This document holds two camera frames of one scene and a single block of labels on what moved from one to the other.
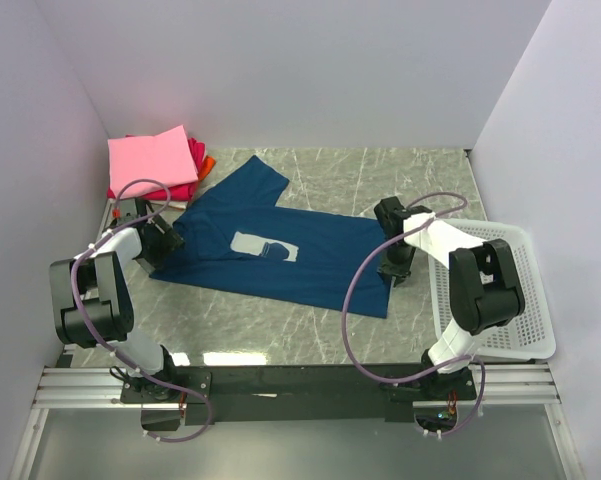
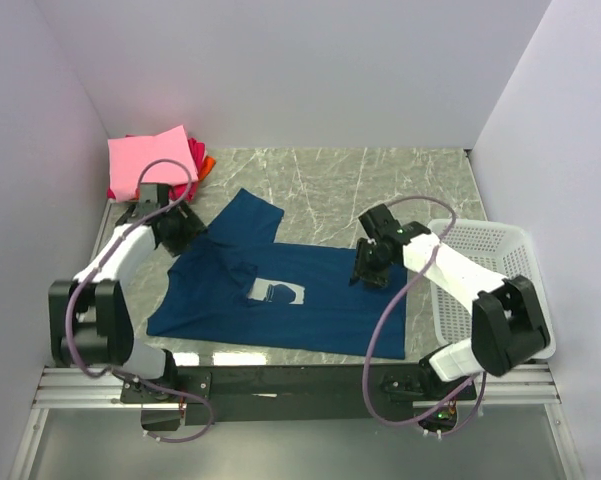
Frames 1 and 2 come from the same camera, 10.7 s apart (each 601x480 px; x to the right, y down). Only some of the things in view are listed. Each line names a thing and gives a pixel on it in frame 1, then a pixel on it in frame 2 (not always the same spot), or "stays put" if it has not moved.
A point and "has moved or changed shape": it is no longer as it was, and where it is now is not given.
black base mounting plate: (177, 396) stays put
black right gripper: (400, 271) -> (375, 280)
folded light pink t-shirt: (166, 157) stays put
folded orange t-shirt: (206, 168) stays put
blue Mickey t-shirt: (236, 239) has moved or changed shape
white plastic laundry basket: (529, 335) stays put
